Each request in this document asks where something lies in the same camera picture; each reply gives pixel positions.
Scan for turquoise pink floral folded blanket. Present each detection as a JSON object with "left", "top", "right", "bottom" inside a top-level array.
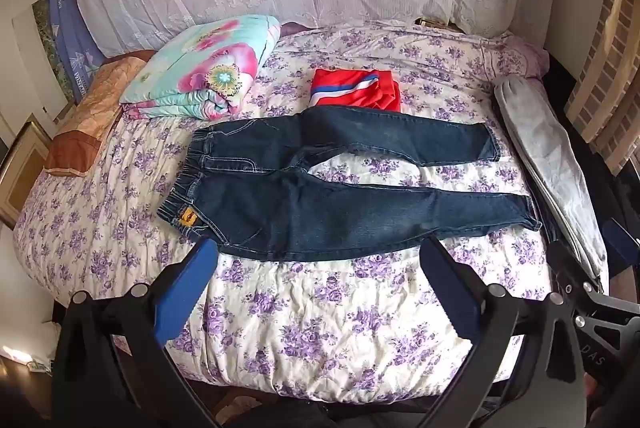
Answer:
[{"left": 120, "top": 15, "right": 282, "bottom": 121}]

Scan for framed picture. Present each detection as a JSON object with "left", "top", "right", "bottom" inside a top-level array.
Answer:
[{"left": 0, "top": 120, "right": 54, "bottom": 229}]

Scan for grey pants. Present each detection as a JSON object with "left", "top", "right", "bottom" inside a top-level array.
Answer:
[{"left": 493, "top": 75, "right": 610, "bottom": 281}]

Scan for pink cloth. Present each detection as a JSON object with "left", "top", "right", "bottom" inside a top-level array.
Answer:
[{"left": 492, "top": 34, "right": 550, "bottom": 79}]

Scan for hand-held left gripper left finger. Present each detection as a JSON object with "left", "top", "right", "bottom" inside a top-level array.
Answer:
[{"left": 52, "top": 238, "right": 219, "bottom": 428}]

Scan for dark blue denim pants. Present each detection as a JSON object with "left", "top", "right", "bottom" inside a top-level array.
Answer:
[{"left": 159, "top": 105, "right": 544, "bottom": 261}]

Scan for orange brown quilt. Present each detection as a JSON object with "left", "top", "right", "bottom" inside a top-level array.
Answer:
[{"left": 45, "top": 50, "right": 159, "bottom": 173}]

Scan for brick pattern curtain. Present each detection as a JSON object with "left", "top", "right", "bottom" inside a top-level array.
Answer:
[{"left": 564, "top": 0, "right": 640, "bottom": 175}]

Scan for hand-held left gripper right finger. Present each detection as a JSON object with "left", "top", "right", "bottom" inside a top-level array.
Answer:
[{"left": 420, "top": 238, "right": 589, "bottom": 428}]

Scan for red striped folded garment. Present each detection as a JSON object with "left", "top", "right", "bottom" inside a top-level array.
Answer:
[{"left": 310, "top": 68, "right": 403, "bottom": 113}]

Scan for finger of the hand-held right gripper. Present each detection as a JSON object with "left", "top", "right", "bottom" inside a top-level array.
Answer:
[
  {"left": 547, "top": 240, "right": 640, "bottom": 332},
  {"left": 602, "top": 220, "right": 640, "bottom": 271}
]

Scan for purple floral bed sheet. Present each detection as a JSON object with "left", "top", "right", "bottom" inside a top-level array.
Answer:
[{"left": 12, "top": 22, "right": 576, "bottom": 401}]

